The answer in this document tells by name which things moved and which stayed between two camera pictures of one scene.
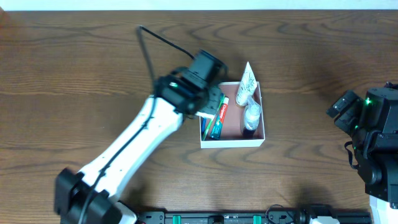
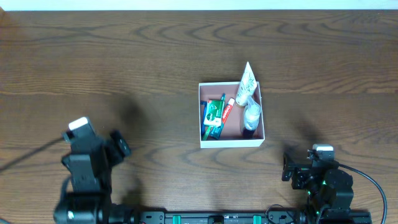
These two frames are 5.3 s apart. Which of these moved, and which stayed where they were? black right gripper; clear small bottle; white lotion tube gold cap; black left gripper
Moved: black right gripper; black left gripper
Stayed: white lotion tube gold cap; clear small bottle
